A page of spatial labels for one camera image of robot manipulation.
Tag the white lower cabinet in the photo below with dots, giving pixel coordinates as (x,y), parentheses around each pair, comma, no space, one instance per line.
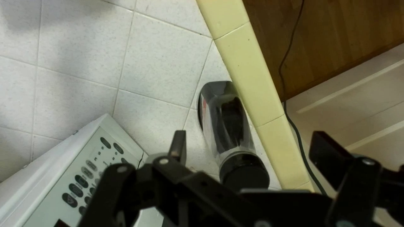
(362,108)

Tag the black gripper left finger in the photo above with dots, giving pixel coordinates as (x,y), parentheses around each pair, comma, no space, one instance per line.
(114,189)

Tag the white microwave oven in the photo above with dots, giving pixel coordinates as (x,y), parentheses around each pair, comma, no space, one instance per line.
(46,184)

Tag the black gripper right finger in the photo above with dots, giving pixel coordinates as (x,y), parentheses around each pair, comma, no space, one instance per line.
(362,189)

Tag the dark glass bottle black cap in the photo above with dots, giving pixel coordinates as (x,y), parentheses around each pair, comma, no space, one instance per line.
(228,126)

